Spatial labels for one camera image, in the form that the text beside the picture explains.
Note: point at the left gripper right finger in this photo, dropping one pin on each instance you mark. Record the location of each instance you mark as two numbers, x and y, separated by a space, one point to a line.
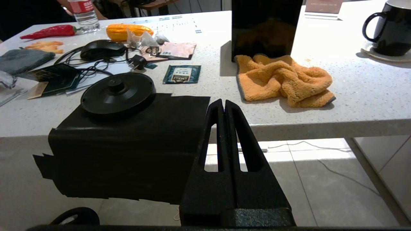
260 192

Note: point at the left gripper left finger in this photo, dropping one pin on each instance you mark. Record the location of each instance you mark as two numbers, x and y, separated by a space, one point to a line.
205 192

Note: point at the teal tea bag packet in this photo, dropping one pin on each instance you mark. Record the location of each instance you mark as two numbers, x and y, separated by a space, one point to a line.
182 74

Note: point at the black kettle base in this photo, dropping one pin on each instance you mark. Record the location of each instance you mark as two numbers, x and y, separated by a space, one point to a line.
118 93

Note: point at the pink tea bag packet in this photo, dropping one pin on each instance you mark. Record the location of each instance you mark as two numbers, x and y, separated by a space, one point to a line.
176 50

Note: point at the white tea bag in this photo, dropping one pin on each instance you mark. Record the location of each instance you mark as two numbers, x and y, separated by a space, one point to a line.
141 38

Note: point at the clear plastic water bottle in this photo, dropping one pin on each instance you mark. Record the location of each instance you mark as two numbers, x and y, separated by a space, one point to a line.
84 14

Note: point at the orange microfibre cloth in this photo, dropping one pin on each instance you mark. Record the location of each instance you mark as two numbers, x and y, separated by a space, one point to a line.
285 80

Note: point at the black wheel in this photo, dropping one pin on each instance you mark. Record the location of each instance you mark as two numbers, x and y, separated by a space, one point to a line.
77 216

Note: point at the black power plug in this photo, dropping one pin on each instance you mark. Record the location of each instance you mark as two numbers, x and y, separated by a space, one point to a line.
138 62

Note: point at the black box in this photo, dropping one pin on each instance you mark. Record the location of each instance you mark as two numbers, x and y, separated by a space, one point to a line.
265 29

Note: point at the black computer mouse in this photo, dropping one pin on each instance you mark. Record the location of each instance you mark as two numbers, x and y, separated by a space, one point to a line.
102 49

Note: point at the white saucer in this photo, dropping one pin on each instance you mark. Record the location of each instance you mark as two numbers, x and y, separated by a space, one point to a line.
385 55

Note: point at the dark green card packet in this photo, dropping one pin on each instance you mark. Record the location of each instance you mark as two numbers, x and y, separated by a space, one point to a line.
51 78

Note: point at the white sign card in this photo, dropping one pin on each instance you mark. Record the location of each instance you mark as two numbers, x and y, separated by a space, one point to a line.
322 9

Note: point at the wooden table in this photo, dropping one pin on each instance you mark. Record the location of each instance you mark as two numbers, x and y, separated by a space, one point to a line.
151 5

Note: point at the black mug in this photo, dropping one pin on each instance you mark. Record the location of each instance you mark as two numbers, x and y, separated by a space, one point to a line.
393 29

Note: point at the red chili pepper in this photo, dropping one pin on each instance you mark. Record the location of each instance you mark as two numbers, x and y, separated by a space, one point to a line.
51 31

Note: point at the clear plastic wrapper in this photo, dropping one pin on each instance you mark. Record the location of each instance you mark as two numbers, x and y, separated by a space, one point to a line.
8 86

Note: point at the grey cloth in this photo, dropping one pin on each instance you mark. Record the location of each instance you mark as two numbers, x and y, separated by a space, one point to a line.
24 60

